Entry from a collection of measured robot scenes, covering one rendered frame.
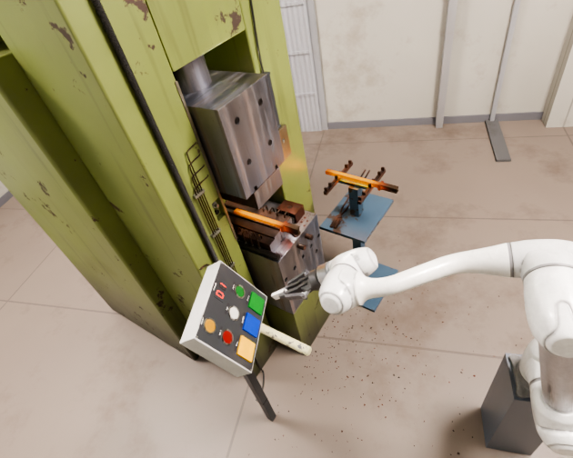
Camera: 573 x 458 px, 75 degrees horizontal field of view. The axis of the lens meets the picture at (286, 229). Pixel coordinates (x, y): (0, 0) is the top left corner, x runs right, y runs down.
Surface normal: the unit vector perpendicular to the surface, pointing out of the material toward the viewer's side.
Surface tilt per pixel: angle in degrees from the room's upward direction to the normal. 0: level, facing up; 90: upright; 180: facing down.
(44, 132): 90
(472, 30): 90
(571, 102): 90
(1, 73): 90
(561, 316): 26
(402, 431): 0
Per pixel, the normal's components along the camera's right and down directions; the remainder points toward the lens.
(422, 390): -0.18, -0.72
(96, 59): 0.83, 0.26
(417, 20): -0.22, 0.70
